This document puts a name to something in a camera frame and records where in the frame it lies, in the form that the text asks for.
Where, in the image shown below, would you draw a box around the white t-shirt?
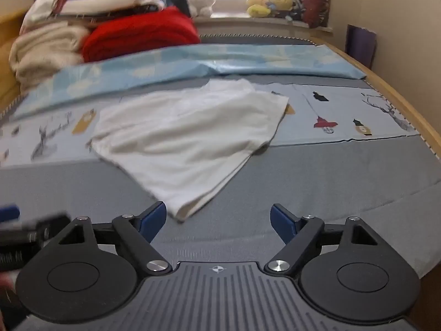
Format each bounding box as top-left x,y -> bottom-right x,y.
90,79 -> 289,221

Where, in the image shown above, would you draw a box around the grey printed bed sheet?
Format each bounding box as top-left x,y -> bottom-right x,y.
1,75 -> 440,275

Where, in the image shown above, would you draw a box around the light blue patterned quilt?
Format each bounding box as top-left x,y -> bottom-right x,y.
13,44 -> 365,120

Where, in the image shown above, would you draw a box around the cream folded blanket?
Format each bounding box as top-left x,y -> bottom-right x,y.
9,22 -> 90,93

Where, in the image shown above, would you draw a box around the white folded blanket stack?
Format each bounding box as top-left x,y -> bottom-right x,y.
20,0 -> 165,34

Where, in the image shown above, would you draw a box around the red folded blanket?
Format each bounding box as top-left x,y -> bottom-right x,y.
82,7 -> 200,63

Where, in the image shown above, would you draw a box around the purple box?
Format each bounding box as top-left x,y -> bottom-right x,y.
345,25 -> 377,69

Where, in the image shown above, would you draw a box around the dark red cushion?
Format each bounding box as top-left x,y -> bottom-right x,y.
301,0 -> 330,28

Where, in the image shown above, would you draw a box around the yellow plush toys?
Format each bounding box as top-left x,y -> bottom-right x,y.
246,0 -> 294,18

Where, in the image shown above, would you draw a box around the white plush toy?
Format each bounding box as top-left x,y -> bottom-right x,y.
187,0 -> 216,18

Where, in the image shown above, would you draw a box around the wooden bed frame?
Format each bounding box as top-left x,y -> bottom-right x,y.
1,10 -> 440,158

